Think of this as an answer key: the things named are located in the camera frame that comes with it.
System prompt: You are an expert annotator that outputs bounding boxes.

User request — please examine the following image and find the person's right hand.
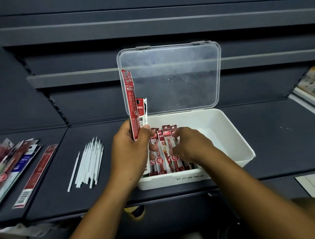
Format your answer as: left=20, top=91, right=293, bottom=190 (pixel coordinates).
left=171, top=127, right=219, bottom=169

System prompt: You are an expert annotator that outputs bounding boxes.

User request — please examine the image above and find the person's left hand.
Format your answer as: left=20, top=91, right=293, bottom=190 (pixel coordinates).
left=112, top=120, right=160, bottom=185

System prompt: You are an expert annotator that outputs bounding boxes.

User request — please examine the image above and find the short red black refill packet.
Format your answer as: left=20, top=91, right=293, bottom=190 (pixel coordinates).
left=135, top=98, right=147, bottom=131

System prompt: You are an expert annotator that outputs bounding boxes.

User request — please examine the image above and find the red pen refill packet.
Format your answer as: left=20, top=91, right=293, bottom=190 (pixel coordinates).
left=157, top=130, right=171, bottom=174
left=149, top=128, right=160, bottom=176
left=170, top=124, right=185, bottom=173
left=161, top=125, right=177, bottom=173

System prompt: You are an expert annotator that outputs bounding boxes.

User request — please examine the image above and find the long red refill packet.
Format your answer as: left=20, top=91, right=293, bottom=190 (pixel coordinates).
left=120, top=69, right=141, bottom=141

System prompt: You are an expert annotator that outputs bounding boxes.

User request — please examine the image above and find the person's right forearm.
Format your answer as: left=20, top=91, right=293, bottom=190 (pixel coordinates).
left=196, top=152, right=315, bottom=239

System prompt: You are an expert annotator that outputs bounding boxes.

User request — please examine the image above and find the person's left forearm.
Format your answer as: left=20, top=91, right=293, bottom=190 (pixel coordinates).
left=70, top=178, right=139, bottom=239

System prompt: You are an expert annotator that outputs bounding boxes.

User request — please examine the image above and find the white plastic storage box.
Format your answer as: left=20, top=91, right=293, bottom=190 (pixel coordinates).
left=137, top=108, right=256, bottom=191

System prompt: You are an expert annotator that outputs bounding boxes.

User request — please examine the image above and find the clear plastic box lid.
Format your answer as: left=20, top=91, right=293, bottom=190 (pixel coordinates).
left=117, top=41, right=221, bottom=117

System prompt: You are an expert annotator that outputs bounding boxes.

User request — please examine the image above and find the bundle of white refill tubes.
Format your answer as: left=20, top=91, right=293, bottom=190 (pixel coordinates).
left=75, top=137, right=104, bottom=189

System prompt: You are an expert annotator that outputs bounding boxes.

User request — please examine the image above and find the yellow black object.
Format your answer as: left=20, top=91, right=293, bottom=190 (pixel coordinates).
left=124, top=205, right=146, bottom=221

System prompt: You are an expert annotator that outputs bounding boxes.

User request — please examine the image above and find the single white refill stick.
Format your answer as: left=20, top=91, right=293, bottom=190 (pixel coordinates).
left=67, top=151, right=81, bottom=193

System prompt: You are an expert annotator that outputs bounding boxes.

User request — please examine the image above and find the flat red barcode refill packet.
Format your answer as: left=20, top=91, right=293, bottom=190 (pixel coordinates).
left=12, top=144, right=58, bottom=209

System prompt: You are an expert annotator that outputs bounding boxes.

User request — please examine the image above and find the blue white refill packet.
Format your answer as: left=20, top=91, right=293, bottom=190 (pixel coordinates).
left=0, top=144, right=43, bottom=204

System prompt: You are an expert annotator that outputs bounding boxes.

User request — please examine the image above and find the heap of red packets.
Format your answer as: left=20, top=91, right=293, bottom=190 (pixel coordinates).
left=0, top=138, right=40, bottom=184

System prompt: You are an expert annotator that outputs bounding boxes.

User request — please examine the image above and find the stack of printed booklets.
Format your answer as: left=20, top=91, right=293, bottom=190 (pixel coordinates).
left=288, top=66, right=315, bottom=107

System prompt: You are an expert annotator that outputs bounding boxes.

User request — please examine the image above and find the white paper sheet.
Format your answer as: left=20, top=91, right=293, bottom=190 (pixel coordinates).
left=295, top=172, right=315, bottom=198

